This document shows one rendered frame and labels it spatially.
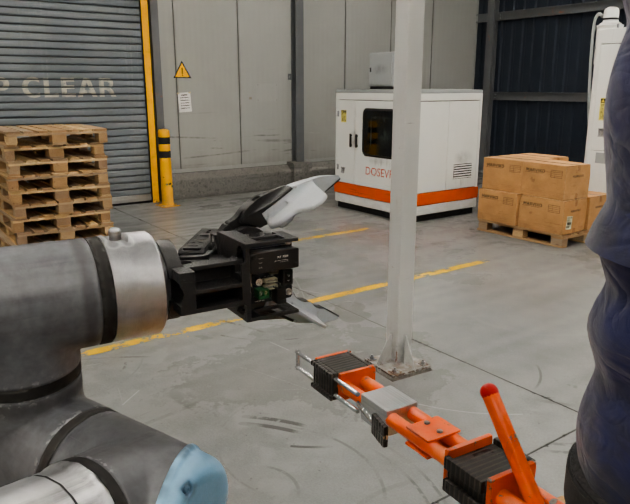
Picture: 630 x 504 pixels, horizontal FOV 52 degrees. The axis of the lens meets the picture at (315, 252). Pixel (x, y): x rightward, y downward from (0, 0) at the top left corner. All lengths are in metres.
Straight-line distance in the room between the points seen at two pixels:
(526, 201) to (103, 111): 5.96
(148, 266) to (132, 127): 9.58
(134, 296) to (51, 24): 9.33
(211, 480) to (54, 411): 0.14
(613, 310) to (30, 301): 0.47
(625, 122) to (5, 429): 0.54
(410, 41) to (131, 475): 3.49
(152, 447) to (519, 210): 7.50
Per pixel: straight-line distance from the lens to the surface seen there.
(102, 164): 7.36
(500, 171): 8.05
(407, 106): 3.80
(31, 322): 0.52
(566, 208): 7.58
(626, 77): 0.58
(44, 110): 9.74
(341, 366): 1.13
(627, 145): 0.58
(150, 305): 0.54
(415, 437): 0.97
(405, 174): 3.84
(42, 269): 0.52
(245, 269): 0.55
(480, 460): 0.92
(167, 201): 9.88
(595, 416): 0.66
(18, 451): 0.55
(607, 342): 0.61
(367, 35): 12.55
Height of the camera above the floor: 1.74
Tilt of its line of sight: 14 degrees down
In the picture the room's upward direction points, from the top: straight up
